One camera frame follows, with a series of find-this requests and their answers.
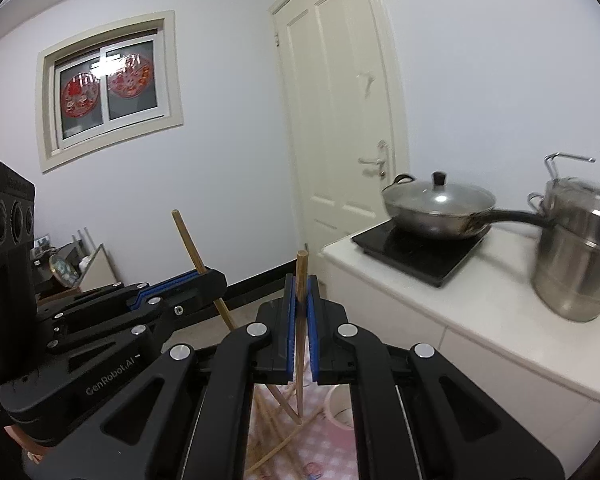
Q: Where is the white framed window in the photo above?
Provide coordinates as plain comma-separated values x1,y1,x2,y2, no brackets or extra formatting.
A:
36,10,185,175

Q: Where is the red paper window cutout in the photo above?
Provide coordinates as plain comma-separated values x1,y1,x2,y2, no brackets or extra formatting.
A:
107,55,149,99
60,72,101,120

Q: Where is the pink checkered tablecloth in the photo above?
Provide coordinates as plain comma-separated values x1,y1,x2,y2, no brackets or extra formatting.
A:
245,355,362,480

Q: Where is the glass wok lid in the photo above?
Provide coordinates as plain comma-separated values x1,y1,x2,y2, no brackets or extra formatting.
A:
384,171,496,217

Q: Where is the white counter cabinet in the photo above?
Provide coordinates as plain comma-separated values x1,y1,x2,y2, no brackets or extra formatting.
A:
322,220,600,461

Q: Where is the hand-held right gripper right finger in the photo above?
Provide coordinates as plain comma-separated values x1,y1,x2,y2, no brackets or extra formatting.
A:
306,279,567,480

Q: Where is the pink cup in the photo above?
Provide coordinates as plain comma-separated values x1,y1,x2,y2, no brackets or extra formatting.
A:
325,385,356,433

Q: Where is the metal door handle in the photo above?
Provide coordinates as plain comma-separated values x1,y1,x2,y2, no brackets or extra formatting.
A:
358,140,391,179

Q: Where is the steel wok with black handle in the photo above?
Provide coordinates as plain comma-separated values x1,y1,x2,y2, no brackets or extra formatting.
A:
382,172,556,241

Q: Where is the black induction cooker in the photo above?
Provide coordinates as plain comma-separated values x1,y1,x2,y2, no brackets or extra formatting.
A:
351,222,492,289

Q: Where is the long wooden chopstick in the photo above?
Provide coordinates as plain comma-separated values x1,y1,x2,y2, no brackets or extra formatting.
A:
171,209,236,333
294,250,311,425

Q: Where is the bunch of wooden chopsticks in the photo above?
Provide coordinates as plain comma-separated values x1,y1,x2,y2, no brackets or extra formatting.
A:
245,382,331,480

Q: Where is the round gold-framed clock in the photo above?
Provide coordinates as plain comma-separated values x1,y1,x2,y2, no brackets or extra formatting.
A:
49,254,81,289

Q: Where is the stainless steel steamer pot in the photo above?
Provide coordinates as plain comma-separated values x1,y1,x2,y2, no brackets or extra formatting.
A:
527,152,600,323

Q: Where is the leaning framed board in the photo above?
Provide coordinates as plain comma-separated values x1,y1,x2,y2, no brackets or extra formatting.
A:
77,242,122,294

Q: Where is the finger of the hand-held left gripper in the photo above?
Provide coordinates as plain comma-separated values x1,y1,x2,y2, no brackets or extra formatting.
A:
0,310,201,447
36,268,229,356

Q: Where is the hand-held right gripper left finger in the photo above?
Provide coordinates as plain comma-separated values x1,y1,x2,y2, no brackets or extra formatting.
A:
22,274,298,480

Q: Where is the cream panel door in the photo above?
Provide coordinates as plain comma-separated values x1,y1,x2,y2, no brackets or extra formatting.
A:
269,0,412,263

